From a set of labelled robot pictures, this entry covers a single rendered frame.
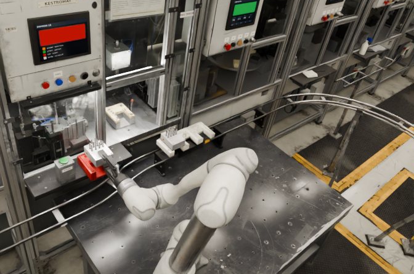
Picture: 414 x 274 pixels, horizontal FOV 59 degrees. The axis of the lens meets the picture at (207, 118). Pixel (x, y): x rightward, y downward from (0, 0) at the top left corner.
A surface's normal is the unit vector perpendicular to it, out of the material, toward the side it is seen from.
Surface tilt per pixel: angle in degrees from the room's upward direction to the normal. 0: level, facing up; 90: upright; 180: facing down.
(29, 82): 90
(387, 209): 0
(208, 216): 84
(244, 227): 0
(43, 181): 0
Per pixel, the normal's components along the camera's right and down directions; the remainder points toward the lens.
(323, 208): 0.15, -0.79
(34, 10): 0.65, 0.53
